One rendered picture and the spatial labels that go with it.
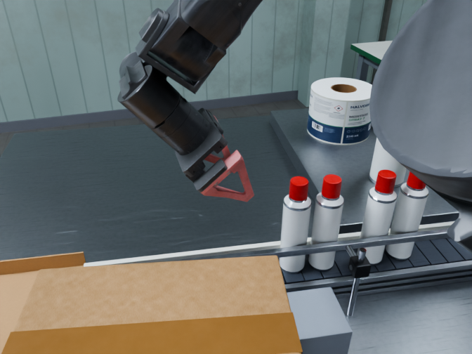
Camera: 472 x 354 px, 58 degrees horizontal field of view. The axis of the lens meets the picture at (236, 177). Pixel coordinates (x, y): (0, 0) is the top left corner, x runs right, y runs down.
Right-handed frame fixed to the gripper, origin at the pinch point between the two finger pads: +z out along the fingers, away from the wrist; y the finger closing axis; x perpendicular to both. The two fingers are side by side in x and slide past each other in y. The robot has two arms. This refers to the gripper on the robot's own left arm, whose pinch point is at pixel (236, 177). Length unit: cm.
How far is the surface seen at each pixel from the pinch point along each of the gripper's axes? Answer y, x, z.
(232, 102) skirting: 294, 1, 139
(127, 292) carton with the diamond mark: -12.1, 16.7, -6.4
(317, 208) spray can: 7.7, -4.8, 22.9
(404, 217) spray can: 4.6, -16.0, 36.8
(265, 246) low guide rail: 12.8, 8.5, 26.3
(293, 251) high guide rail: 5.0, 3.7, 24.3
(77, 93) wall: 298, 86, 43
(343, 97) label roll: 56, -30, 43
